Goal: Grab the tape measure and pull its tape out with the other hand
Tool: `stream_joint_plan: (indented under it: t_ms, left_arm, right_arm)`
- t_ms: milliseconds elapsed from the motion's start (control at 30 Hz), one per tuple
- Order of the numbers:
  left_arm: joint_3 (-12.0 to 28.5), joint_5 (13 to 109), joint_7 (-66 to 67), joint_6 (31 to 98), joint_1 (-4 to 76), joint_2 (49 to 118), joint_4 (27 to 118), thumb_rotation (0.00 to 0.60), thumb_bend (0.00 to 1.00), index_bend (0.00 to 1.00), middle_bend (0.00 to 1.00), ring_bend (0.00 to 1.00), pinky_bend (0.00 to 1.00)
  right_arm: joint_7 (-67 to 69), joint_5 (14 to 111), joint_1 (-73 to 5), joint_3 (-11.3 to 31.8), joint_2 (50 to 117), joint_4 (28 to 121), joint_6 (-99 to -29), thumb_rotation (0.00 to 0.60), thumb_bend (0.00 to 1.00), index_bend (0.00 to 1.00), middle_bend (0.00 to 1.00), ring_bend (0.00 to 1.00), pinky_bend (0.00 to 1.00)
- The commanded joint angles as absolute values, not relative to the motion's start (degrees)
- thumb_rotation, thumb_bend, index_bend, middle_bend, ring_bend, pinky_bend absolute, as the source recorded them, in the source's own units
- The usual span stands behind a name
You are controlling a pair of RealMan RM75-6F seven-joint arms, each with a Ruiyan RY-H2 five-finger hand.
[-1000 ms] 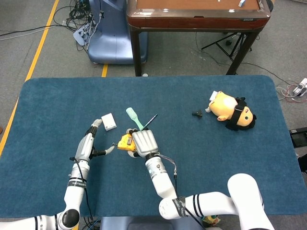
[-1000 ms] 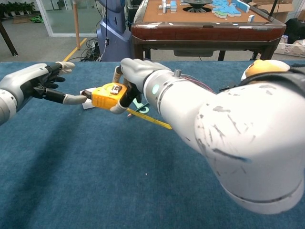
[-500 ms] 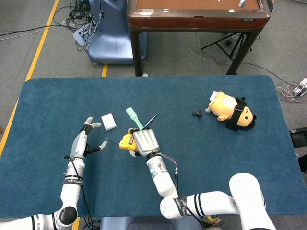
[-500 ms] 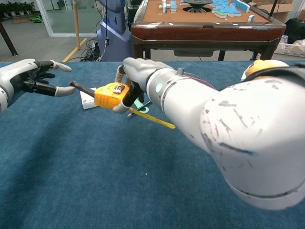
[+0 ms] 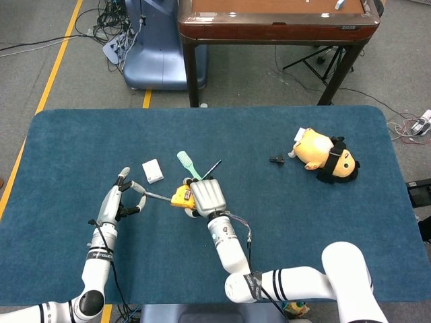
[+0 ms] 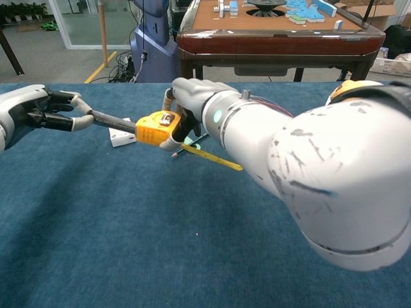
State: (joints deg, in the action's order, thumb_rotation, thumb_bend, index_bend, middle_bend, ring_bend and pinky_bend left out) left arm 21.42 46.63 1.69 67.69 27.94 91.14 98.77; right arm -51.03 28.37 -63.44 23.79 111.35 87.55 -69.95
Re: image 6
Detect black table centre dome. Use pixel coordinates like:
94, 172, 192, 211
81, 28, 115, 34
245, 0, 288, 16

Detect tangle of black cables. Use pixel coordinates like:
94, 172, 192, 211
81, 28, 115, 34
107, 51, 142, 83

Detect wooden pole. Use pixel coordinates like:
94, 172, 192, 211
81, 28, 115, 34
98, 0, 109, 68

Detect white framed glass door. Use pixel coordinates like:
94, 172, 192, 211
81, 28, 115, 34
48, 0, 136, 51

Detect green potted plants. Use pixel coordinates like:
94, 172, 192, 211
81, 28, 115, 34
0, 1, 49, 23

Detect heap of blue mahjong tiles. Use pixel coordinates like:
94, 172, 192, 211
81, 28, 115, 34
285, 0, 325, 25

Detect yellow tape measure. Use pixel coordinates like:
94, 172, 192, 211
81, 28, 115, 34
88, 110, 244, 172

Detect row of blue mahjong tiles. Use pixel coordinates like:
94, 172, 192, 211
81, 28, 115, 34
316, 0, 337, 17

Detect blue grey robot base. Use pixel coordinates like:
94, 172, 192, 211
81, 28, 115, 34
130, 0, 179, 83

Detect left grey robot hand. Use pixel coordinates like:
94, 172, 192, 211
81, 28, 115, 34
0, 83, 94, 151

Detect blue felt table cover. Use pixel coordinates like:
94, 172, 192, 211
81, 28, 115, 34
0, 82, 411, 308

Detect small white box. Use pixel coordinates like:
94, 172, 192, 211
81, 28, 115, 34
108, 117, 137, 148

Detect dark table leg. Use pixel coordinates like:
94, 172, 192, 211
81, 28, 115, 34
0, 28, 25, 76

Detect green pencil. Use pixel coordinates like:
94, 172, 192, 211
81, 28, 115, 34
171, 133, 209, 158

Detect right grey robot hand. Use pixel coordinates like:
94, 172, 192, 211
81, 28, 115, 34
159, 78, 240, 151

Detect white plastic basket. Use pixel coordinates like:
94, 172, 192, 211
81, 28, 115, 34
372, 56, 411, 78

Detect brown mahjong table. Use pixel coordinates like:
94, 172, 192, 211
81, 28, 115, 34
175, 0, 386, 84

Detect cluster of white mahjong tiles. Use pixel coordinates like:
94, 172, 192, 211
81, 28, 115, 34
214, 0, 240, 17

